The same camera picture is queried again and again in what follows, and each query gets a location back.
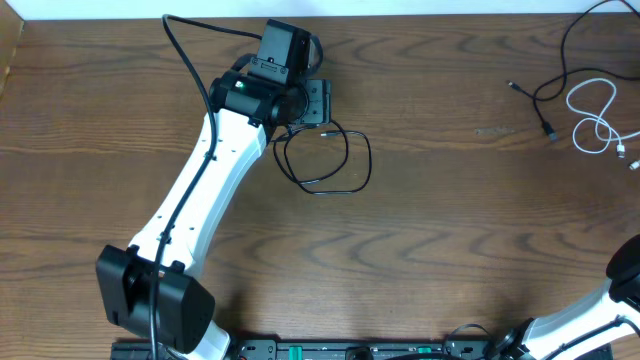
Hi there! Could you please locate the black USB cable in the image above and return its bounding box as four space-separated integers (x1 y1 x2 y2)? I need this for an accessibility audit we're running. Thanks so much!
507 0 640 144
271 118 374 195

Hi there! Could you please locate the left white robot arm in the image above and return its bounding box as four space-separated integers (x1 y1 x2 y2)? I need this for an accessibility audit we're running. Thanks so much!
96 19 331 359

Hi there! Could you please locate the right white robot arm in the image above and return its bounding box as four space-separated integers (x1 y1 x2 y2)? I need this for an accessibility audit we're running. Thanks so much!
489 236 639 359

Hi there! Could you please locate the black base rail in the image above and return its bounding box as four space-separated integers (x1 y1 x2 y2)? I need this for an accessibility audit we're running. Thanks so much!
110 339 614 360

